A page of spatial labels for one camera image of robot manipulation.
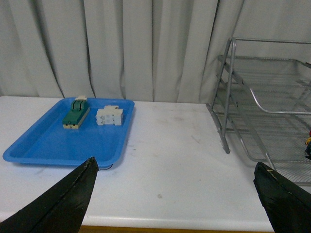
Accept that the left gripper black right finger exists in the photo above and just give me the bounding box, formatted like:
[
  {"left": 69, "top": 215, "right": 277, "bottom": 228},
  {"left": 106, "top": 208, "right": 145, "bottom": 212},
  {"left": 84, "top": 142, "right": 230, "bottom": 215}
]
[{"left": 254, "top": 162, "right": 311, "bottom": 233}]

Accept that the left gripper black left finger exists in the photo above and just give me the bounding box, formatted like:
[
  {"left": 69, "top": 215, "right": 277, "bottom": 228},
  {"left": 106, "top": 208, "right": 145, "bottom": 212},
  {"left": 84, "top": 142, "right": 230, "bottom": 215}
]
[{"left": 0, "top": 157, "right": 99, "bottom": 233}]

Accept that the red mushroom push button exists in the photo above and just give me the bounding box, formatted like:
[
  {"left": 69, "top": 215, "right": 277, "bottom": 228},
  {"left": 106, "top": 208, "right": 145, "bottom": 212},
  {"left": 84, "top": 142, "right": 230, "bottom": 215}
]
[{"left": 305, "top": 132, "right": 311, "bottom": 160}]

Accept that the silver mesh three-tier rack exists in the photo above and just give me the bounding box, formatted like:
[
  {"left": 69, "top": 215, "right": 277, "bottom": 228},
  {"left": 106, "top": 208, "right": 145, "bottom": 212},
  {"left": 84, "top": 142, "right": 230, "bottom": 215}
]
[{"left": 207, "top": 37, "right": 311, "bottom": 186}]

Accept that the blue plastic tray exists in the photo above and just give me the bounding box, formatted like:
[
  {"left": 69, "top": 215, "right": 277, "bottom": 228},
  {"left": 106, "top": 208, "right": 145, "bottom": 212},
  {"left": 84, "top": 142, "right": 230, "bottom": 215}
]
[{"left": 3, "top": 98, "right": 135, "bottom": 169}]

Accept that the white circuit breaker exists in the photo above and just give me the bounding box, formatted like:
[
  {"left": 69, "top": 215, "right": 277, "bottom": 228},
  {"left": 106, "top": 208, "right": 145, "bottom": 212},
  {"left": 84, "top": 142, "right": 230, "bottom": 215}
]
[{"left": 96, "top": 105, "right": 123, "bottom": 126}]

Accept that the grey-white curtain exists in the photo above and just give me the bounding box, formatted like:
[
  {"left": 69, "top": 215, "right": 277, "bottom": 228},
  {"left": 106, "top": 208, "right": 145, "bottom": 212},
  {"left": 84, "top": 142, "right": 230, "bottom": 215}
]
[{"left": 0, "top": 0, "right": 311, "bottom": 103}]

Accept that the green knife switch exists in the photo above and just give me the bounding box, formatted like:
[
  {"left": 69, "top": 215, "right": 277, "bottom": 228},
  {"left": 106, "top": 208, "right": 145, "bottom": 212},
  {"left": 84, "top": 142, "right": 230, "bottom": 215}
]
[{"left": 62, "top": 96, "right": 90, "bottom": 129}]

